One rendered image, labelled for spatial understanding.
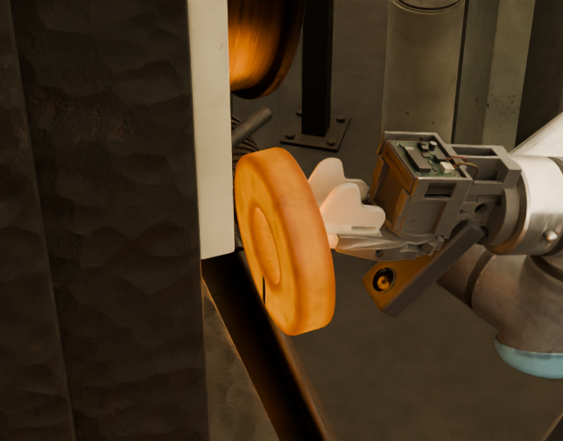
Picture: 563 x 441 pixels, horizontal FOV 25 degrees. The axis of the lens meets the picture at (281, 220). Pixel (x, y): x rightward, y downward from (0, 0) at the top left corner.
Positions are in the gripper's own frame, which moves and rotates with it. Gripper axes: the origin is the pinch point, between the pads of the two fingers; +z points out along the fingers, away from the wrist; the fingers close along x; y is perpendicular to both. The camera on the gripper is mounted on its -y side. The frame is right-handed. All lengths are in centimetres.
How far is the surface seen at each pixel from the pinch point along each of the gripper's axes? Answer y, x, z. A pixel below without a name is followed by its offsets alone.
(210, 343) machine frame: 0.0, 14.1, 11.1
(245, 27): 17.9, 0.5, 8.5
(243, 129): -24, -52, -21
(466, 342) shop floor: -67, -56, -75
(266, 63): 13.7, -2.1, 4.7
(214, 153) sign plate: 24.0, 26.2, 20.8
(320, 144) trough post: -68, -117, -72
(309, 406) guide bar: -14.5, 6.9, -4.0
